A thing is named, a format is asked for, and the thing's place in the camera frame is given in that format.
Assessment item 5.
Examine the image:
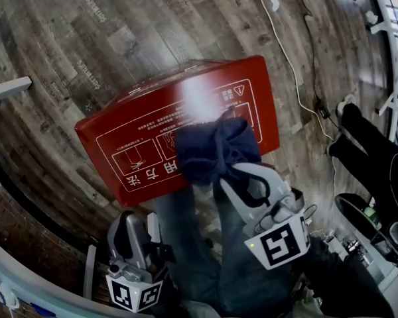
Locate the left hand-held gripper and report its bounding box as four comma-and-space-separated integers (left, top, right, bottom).
105, 209, 178, 313

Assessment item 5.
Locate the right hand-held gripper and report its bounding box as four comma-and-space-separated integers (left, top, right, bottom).
218, 162, 311, 271

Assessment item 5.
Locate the dark blue cloth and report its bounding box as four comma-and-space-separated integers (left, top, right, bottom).
174, 106, 263, 187

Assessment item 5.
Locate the red box with white print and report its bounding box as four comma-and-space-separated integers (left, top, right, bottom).
74, 54, 281, 208

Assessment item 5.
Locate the person's right forearm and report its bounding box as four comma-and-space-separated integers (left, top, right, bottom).
290, 237, 396, 318

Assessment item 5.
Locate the person's left leg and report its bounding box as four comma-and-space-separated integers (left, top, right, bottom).
154, 184, 225, 314

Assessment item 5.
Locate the person's leg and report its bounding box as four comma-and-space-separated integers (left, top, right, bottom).
215, 177, 295, 317
154, 184, 225, 314

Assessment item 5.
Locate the person's right leg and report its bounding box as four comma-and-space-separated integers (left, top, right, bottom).
215, 177, 295, 317

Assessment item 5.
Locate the small blue object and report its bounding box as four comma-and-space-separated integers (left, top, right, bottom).
29, 303, 57, 318

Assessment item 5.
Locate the light blue table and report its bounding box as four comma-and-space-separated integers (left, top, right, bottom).
0, 76, 127, 318

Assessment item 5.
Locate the small white plastic object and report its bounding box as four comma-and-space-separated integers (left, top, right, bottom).
0, 282, 21, 311

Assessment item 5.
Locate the black cable with adapter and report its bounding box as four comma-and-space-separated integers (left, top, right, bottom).
294, 0, 341, 131

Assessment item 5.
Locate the long white cable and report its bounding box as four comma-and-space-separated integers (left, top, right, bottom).
253, 0, 336, 142

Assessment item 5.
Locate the white bench frame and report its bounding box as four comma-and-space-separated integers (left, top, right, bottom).
367, 20, 398, 116

